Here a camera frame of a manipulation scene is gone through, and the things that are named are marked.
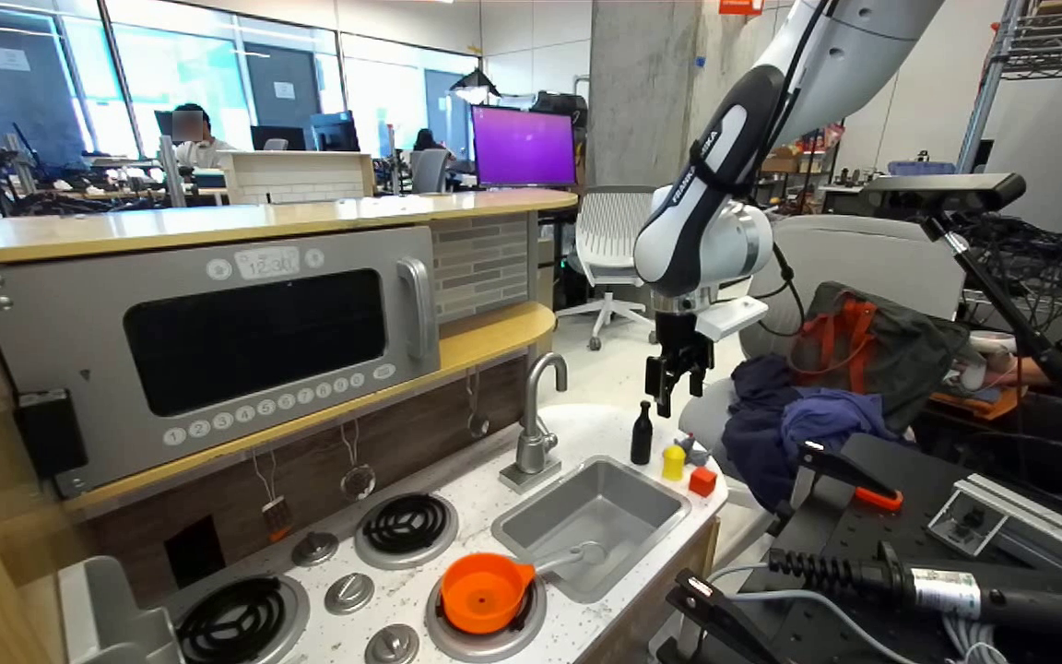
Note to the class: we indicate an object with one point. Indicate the purple computer monitor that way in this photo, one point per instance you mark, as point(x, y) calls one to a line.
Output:
point(518, 151)

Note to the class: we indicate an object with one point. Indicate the black stereo camera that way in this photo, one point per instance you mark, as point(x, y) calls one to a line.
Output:
point(928, 194)

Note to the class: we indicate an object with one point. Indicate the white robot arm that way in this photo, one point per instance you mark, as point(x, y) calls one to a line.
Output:
point(703, 232)

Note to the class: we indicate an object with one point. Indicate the red toy cup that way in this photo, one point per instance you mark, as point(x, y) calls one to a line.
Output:
point(703, 481)

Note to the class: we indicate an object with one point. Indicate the silver toy sink basin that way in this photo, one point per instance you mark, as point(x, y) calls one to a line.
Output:
point(596, 527)

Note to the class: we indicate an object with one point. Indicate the black toy bottle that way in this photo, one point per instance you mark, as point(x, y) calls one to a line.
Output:
point(642, 435)

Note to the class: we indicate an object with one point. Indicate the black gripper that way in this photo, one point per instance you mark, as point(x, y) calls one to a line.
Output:
point(685, 353)

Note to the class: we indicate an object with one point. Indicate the black orange clamp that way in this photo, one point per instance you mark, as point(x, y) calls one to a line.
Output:
point(815, 463)

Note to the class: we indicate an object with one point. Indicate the silver toy faucet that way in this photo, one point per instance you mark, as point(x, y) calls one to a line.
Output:
point(536, 442)

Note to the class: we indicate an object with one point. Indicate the blue cloth pile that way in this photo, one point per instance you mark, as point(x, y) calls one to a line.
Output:
point(771, 420)

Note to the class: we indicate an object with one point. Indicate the silver toy microwave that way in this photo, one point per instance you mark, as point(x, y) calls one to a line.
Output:
point(137, 358)

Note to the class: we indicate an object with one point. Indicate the white office chair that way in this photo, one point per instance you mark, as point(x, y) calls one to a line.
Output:
point(605, 235)

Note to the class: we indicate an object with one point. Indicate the orange toy pot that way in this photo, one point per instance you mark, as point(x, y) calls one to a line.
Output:
point(484, 591)

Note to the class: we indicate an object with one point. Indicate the black camera tripod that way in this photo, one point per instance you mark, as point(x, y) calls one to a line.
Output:
point(1035, 346)

